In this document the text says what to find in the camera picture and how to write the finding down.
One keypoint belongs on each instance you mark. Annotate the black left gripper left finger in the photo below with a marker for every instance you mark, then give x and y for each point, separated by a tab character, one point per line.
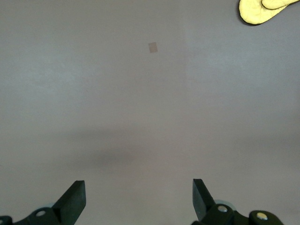
75	199

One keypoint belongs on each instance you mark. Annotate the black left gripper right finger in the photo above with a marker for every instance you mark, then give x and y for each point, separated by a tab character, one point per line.
200	199

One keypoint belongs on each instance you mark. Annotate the small brown tape patch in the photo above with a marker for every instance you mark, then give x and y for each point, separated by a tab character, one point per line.
152	47

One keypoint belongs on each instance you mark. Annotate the yellow quilted oven mitt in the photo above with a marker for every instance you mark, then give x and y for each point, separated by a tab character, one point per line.
279	2
253	11

